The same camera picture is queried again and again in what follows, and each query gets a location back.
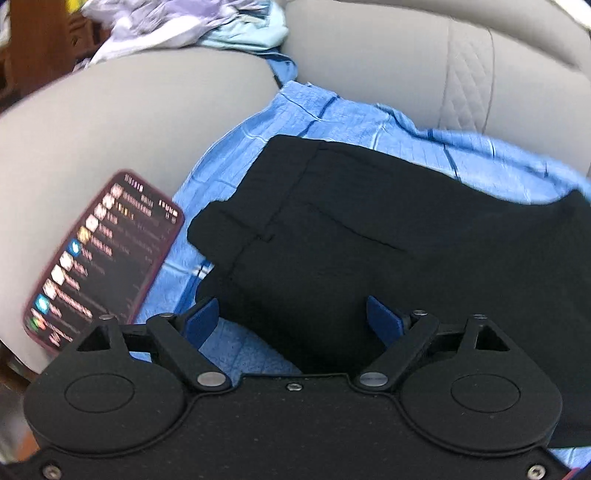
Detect brown wooden furniture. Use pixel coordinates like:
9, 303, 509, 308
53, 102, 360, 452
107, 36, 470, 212
1, 1, 109, 110

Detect light blue folded garment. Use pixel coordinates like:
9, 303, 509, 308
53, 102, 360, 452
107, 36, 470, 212
197, 1, 288, 54

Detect black pants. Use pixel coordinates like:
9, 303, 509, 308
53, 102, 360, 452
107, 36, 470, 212
187, 135, 590, 447

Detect beige padded headboard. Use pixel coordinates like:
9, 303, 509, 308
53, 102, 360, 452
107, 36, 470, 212
1, 1, 590, 372

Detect smartphone with maroon case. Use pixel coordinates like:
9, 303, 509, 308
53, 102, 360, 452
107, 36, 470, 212
22, 170, 184, 353

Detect lavender white crumpled clothes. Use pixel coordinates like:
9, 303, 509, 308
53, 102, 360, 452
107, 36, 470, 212
81, 1, 265, 65

